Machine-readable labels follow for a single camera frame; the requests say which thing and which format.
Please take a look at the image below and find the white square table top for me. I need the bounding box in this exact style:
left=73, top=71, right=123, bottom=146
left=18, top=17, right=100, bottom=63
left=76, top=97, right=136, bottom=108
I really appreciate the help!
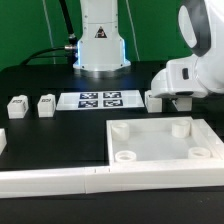
left=106, top=117, right=224, bottom=164

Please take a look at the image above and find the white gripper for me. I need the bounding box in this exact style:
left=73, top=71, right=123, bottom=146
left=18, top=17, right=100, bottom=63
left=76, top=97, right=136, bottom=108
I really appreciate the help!
left=151, top=55, right=208, bottom=98

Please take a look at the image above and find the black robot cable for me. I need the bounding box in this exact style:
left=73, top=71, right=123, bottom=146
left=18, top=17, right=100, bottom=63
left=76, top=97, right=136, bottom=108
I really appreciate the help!
left=19, top=0, right=80, bottom=66

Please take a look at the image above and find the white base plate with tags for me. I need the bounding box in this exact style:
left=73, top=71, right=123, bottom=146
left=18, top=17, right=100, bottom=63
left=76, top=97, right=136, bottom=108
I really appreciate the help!
left=56, top=90, right=144, bottom=111

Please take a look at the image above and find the white U-shaped obstacle fence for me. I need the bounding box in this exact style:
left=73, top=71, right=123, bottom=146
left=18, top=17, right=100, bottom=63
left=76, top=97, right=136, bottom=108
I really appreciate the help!
left=0, top=118, right=224, bottom=200

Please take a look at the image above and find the thin grey cable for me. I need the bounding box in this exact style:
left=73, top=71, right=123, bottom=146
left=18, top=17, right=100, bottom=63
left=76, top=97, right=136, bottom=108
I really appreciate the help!
left=41, top=0, right=56, bottom=65

